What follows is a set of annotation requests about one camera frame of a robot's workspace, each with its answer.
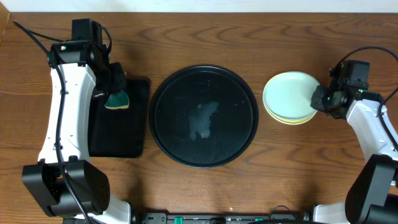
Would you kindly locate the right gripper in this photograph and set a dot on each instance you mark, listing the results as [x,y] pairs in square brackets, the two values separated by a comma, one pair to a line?
[318,102]

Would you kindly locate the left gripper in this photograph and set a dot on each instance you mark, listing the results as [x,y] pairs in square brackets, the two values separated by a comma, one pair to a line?
[115,82]

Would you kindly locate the green and yellow sponge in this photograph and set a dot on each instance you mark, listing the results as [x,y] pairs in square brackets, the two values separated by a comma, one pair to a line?
[117,101]

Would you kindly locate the pale green plate top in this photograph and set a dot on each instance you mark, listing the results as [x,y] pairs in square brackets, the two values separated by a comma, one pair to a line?
[293,82]

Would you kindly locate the yellow plate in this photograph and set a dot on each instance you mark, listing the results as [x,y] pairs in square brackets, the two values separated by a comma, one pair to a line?
[288,109]

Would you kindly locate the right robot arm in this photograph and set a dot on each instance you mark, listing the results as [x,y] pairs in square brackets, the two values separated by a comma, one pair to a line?
[368,200]

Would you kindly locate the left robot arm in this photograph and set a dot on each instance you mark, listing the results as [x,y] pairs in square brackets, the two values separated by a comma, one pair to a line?
[64,182]

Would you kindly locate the black rectangular tray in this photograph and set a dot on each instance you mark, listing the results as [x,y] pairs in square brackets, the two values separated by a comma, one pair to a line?
[119,133]

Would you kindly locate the round black serving tray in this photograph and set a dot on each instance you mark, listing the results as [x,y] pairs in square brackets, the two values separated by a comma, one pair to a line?
[203,116]

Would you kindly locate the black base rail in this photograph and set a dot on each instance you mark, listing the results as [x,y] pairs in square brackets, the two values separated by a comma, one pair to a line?
[279,214]

